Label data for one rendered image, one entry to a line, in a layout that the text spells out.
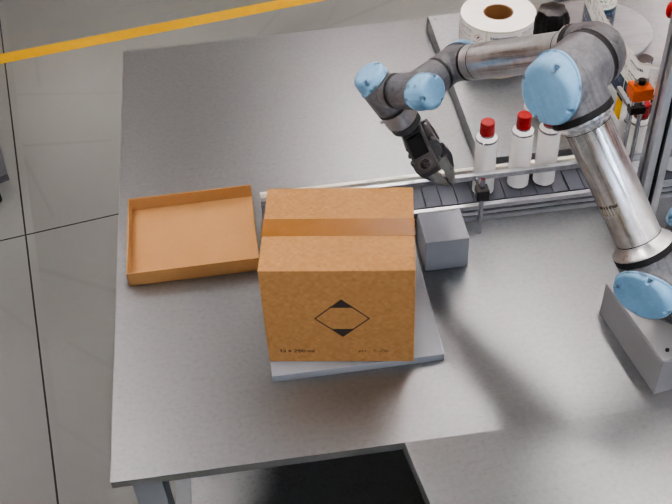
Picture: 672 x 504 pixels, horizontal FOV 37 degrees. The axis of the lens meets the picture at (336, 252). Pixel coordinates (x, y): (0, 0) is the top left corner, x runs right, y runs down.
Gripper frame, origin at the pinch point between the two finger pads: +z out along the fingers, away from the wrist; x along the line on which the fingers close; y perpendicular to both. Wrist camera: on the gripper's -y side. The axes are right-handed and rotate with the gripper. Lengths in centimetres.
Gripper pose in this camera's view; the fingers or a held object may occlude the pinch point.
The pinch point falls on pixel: (449, 182)
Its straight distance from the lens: 234.5
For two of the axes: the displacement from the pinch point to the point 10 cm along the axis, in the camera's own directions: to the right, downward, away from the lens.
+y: -1.4, -6.4, 7.5
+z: 5.5, 5.8, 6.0
